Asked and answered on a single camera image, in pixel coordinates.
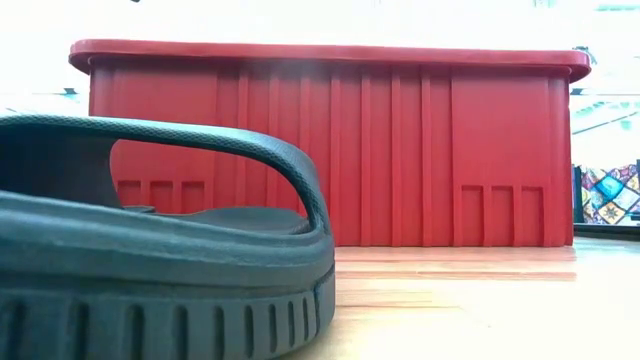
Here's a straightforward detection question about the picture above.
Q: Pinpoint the black slide sandal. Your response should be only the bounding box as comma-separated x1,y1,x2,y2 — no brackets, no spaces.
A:
0,113,337,360

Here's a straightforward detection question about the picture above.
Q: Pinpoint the red plastic bin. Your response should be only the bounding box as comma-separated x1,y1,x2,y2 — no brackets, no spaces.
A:
68,38,593,249

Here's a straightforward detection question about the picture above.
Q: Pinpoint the black partition panel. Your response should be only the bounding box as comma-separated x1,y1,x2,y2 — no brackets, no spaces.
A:
572,164,584,225

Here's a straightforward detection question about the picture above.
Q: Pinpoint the colourful patchwork quilt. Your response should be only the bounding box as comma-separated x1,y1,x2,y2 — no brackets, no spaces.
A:
579,162,640,226

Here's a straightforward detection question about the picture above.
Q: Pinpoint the black aluminium frame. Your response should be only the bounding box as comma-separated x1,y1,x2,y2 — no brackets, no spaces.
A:
573,222,640,241

